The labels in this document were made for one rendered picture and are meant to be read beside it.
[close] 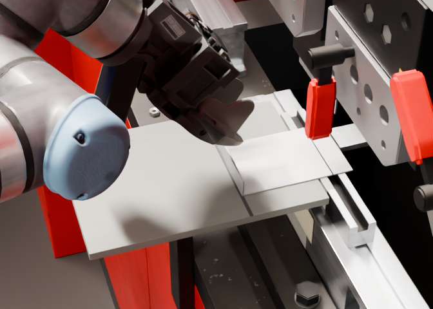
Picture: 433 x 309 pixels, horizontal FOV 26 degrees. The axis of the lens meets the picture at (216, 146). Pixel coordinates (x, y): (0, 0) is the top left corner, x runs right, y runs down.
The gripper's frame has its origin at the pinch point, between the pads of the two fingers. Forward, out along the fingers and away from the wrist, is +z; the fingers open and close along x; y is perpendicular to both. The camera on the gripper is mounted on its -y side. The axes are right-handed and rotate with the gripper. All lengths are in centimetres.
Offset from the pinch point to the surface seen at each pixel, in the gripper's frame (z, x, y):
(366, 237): 12.5, -12.2, 4.4
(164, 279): 26.1, 15.3, -27.1
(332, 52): -12.9, -14.5, 15.9
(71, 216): 65, 87, -65
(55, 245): 68, 87, -74
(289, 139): 8.7, 2.8, 3.7
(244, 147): 5.3, 3.1, -0.5
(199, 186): 1.2, -1.3, -5.8
